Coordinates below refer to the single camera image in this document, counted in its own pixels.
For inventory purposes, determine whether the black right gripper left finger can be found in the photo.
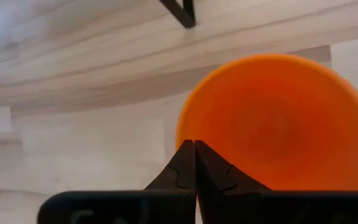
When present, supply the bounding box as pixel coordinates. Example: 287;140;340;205
37;139;197;224

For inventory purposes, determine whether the orange plastic cup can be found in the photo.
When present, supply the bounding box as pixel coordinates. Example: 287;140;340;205
175;53;358;191

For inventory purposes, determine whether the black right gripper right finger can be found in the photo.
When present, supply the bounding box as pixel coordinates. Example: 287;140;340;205
195;139;358;224

